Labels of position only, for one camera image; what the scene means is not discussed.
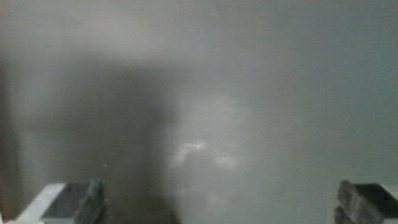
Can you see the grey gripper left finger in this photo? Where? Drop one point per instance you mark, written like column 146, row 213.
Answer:
column 70, row 203

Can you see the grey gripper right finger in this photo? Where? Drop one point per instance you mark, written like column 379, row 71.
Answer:
column 367, row 203

